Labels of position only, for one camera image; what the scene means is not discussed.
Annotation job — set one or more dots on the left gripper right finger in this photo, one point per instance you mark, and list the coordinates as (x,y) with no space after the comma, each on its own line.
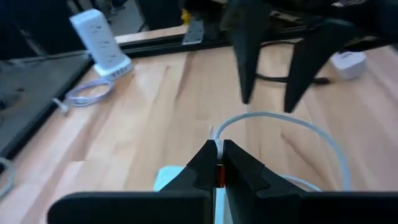
(248,186)

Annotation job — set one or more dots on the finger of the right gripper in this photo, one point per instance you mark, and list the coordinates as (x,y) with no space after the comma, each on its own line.
(311,62)
(248,46)

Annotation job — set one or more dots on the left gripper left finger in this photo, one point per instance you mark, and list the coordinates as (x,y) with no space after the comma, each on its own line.
(199,180)

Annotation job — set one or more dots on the mint green power cube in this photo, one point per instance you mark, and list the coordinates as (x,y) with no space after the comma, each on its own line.
(168,177)

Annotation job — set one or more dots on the white tower power strip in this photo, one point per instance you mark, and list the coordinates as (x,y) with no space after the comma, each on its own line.
(99,43)

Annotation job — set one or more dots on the yellow plug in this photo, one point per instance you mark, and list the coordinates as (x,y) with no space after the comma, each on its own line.
(185,17)

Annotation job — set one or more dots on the grey metal bracket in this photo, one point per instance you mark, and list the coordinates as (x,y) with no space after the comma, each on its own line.
(193,31)

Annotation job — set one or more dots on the black aluminium table frame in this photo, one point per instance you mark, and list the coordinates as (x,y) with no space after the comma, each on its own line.
(155,48)

